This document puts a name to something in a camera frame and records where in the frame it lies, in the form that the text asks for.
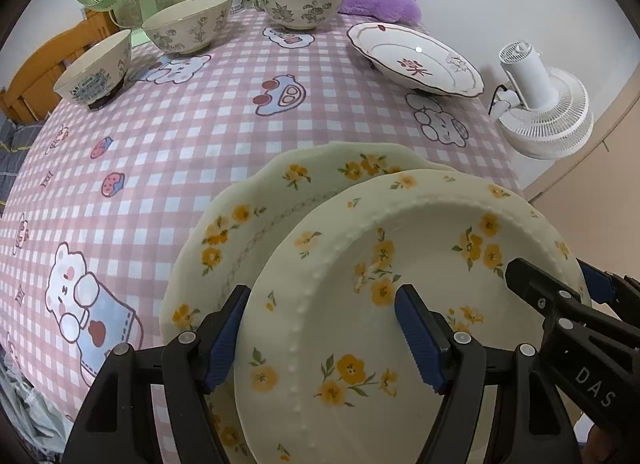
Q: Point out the white red-rimmed plate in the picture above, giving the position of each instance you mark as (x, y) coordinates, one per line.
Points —
(416, 61)

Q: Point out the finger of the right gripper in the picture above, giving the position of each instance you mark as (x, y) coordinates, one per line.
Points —
(548, 296)
(620, 293)

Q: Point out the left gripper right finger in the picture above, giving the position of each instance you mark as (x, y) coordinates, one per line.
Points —
(530, 422)

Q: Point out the wooden bed headboard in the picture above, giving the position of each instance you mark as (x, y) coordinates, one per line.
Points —
(30, 96)

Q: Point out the scalloped yellow floral plate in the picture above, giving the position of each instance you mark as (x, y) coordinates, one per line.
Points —
(245, 222)

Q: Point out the floral ceramic bowl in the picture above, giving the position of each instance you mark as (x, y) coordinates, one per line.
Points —
(187, 26)
(95, 75)
(301, 14)

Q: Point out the pink checkered tablecloth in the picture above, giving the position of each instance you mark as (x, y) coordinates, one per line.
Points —
(123, 186)

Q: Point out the grey plaid pillow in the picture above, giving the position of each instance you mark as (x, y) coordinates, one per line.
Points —
(15, 142)

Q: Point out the pile of clothes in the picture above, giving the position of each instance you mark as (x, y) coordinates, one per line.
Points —
(41, 429)

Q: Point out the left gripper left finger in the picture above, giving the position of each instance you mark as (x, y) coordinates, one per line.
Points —
(116, 422)

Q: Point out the beaded yellow floral deep plate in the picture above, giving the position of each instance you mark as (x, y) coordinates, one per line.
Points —
(322, 371)

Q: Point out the white desk fan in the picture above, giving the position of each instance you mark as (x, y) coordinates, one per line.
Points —
(545, 112)

